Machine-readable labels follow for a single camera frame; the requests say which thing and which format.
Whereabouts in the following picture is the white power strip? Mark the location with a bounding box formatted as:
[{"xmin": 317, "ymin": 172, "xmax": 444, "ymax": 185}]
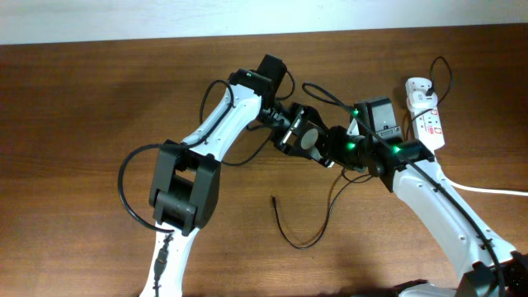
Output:
[{"xmin": 405, "ymin": 78, "xmax": 445, "ymax": 153}]

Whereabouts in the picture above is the black USB charging cable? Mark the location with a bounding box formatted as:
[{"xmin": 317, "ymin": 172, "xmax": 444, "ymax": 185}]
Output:
[{"xmin": 270, "ymin": 56, "xmax": 454, "ymax": 251}]

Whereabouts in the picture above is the white USB charger adapter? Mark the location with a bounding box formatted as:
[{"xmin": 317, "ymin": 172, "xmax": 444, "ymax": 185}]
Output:
[{"xmin": 407, "ymin": 91, "xmax": 438, "ymax": 111}]

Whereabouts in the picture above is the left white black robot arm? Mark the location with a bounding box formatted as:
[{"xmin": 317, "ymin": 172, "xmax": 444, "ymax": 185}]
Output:
[{"xmin": 141, "ymin": 54, "xmax": 303, "ymax": 296}]

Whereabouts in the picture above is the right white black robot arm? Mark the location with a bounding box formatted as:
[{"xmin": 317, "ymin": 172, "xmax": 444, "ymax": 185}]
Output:
[{"xmin": 283, "ymin": 97, "xmax": 527, "ymax": 296}]

